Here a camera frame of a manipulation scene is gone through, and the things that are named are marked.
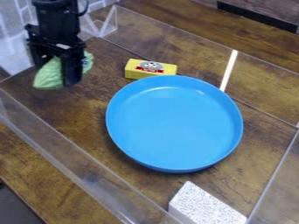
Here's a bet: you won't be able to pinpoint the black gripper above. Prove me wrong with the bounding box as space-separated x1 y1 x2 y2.
25 0 87 87

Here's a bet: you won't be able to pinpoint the green bumpy gourd toy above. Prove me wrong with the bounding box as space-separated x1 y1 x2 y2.
33 51 94 90

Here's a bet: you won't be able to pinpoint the blue round tray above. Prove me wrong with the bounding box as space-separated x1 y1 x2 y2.
106 75 243 173

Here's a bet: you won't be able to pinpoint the white sheer curtain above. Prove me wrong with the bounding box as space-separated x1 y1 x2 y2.
0 0 38 75

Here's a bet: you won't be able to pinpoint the yellow rectangular block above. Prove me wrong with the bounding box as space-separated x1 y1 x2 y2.
125 59 178 80

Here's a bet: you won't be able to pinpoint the white speckled foam block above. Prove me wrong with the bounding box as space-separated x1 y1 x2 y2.
169 181 247 224

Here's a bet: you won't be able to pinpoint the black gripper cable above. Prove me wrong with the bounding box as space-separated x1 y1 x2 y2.
77 0 90 18

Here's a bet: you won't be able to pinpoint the clear acrylic enclosure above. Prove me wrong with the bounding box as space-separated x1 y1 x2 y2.
0 0 299 224

